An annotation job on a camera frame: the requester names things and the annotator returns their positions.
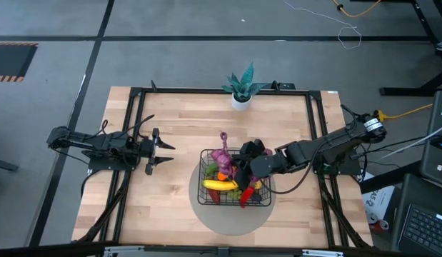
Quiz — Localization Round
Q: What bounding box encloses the yellow extension cable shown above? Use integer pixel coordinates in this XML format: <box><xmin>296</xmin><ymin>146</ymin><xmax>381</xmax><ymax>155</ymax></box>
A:
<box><xmin>376</xmin><ymin>103</ymin><xmax>434</xmax><ymax>123</ymax></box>

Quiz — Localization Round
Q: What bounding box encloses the red drink can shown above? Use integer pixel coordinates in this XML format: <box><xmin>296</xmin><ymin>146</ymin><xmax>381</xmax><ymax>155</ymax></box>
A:
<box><xmin>369</xmin><ymin>218</ymin><xmax>391</xmax><ymax>233</ymax></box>

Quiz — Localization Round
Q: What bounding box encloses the black wire basket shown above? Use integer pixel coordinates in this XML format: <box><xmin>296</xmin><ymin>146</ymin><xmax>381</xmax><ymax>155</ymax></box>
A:
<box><xmin>196</xmin><ymin>148</ymin><xmax>273</xmax><ymax>208</ymax></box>

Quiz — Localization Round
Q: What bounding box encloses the black aluminium table frame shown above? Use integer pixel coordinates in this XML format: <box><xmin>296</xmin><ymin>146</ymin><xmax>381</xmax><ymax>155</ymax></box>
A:
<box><xmin>72</xmin><ymin>80</ymin><xmax>374</xmax><ymax>251</ymax></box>

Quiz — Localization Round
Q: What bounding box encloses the long ribbed red pepper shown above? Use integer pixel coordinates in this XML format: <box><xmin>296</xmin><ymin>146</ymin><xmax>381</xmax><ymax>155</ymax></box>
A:
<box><xmin>207</xmin><ymin>188</ymin><xmax>221</xmax><ymax>205</ymax></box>

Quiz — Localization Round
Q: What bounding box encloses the black desk leg frame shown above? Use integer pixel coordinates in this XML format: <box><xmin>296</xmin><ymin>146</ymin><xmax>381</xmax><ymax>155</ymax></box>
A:
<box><xmin>379</xmin><ymin>0</ymin><xmax>442</xmax><ymax>97</ymax></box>

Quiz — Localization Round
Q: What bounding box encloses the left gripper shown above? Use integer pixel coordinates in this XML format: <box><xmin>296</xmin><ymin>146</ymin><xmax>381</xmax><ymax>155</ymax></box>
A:
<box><xmin>140</xmin><ymin>128</ymin><xmax>176</xmax><ymax>176</ymax></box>

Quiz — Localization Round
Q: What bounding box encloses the slender red chili pepper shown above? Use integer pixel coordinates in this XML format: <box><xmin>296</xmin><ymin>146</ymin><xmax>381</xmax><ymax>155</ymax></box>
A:
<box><xmin>238</xmin><ymin>185</ymin><xmax>256</xmax><ymax>209</ymax></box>

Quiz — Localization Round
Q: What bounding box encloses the green cucumber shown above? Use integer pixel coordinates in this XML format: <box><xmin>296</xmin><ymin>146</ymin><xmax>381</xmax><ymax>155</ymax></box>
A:
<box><xmin>204</xmin><ymin>162</ymin><xmax>220</xmax><ymax>177</ymax></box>

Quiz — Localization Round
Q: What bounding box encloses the green snake plant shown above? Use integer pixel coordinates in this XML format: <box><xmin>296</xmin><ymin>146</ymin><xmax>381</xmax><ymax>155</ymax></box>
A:
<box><xmin>221</xmin><ymin>61</ymin><xmax>271</xmax><ymax>104</ymax></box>

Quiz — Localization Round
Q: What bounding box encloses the silver aluminium bar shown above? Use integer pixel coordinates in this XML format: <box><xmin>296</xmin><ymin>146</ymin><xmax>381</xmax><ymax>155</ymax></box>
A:
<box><xmin>102</xmin><ymin>245</ymin><xmax>147</xmax><ymax>257</ymax></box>
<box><xmin>301</xmin><ymin>248</ymin><xmax>346</xmax><ymax>257</ymax></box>

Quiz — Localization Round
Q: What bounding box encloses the round grey placemat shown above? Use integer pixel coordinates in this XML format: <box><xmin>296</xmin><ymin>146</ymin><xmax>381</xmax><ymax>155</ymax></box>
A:
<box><xmin>188</xmin><ymin>148</ymin><xmax>278</xmax><ymax>237</ymax></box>

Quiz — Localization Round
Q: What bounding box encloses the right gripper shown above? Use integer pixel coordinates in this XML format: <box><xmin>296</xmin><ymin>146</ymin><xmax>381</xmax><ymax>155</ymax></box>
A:
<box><xmin>236</xmin><ymin>139</ymin><xmax>268</xmax><ymax>192</ymax></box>

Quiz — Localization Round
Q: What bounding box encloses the black chair base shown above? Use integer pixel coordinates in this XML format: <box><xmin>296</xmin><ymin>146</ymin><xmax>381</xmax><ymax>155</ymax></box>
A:
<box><xmin>0</xmin><ymin>156</ymin><xmax>20</xmax><ymax>173</ymax></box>

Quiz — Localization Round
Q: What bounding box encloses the yellow banana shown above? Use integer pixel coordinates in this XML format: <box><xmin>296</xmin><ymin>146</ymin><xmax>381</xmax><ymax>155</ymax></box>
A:
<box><xmin>202</xmin><ymin>178</ymin><xmax>240</xmax><ymax>192</ymax></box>

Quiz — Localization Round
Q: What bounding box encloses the white floor cable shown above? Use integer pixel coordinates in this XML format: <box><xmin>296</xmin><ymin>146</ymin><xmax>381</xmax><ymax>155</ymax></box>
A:
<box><xmin>283</xmin><ymin>0</ymin><xmax>363</xmax><ymax>50</ymax></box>

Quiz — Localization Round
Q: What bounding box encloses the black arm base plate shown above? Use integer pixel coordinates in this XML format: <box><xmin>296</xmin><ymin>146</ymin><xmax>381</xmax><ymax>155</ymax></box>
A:
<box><xmin>87</xmin><ymin>149</ymin><xmax>140</xmax><ymax>171</ymax></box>
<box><xmin>314</xmin><ymin>158</ymin><xmax>361</xmax><ymax>176</ymax></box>

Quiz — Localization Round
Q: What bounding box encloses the dark laptop with stickers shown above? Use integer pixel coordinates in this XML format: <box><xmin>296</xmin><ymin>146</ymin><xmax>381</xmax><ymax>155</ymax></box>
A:
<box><xmin>419</xmin><ymin>90</ymin><xmax>442</xmax><ymax>189</ymax></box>

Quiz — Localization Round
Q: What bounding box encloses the black laptop with keyboard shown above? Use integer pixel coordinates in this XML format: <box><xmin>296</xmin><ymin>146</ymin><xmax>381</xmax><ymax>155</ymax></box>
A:
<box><xmin>391</xmin><ymin>173</ymin><xmax>442</xmax><ymax>257</ymax></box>

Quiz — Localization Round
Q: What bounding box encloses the black hazard-striped floor mat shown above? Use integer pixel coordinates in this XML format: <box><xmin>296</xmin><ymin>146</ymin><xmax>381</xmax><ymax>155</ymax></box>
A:
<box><xmin>0</xmin><ymin>41</ymin><xmax>39</xmax><ymax>84</ymax></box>

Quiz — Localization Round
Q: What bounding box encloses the orange floor cable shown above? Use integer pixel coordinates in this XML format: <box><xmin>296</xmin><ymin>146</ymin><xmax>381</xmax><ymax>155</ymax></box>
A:
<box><xmin>331</xmin><ymin>0</ymin><xmax>383</xmax><ymax>19</ymax></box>

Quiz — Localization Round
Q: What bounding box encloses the white plant pot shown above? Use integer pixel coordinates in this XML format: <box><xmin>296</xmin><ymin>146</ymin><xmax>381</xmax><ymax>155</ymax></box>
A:
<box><xmin>231</xmin><ymin>93</ymin><xmax>253</xmax><ymax>112</ymax></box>

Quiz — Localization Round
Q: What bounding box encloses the white cardboard box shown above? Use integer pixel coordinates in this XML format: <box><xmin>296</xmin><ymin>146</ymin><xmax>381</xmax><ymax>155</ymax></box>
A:
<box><xmin>361</xmin><ymin>173</ymin><xmax>398</xmax><ymax>224</ymax></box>

